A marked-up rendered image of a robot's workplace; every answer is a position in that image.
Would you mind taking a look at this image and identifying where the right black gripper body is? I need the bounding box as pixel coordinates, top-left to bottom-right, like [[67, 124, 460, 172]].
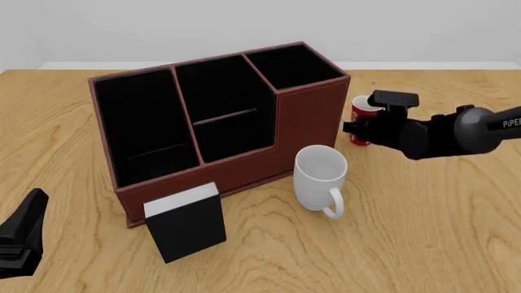
[[342, 116, 403, 147]]

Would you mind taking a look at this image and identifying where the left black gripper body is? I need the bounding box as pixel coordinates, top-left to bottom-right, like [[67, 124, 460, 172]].
[[0, 239, 44, 279]]

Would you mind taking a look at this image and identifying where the red-brown desk caddy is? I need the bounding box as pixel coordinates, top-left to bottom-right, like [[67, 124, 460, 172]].
[[87, 41, 351, 230]]

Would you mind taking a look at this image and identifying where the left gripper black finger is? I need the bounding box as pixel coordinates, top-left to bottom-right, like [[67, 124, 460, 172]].
[[0, 187, 50, 251]]

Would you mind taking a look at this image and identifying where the white mug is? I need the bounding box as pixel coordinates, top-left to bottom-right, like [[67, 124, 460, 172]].
[[292, 144, 348, 220]]

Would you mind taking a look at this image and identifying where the black book with white pages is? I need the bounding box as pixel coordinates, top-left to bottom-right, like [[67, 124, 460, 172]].
[[142, 181, 227, 264]]

